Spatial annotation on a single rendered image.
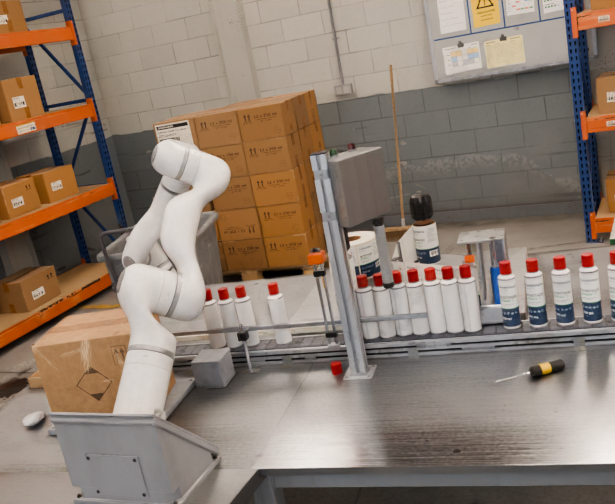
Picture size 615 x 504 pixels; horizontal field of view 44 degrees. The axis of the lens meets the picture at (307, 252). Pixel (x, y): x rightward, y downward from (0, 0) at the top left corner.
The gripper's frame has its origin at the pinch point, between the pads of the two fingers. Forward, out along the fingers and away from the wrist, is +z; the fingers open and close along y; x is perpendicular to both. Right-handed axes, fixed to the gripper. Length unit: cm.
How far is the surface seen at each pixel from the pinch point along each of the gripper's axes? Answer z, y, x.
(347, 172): -17, -16, -78
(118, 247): -25, 202, 146
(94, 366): -5.6, -44.6, 6.9
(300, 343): 25.7, -1.7, -30.8
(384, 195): -5, -7, -81
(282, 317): 15.3, -1.9, -30.3
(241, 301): 4.6, -2.2, -20.9
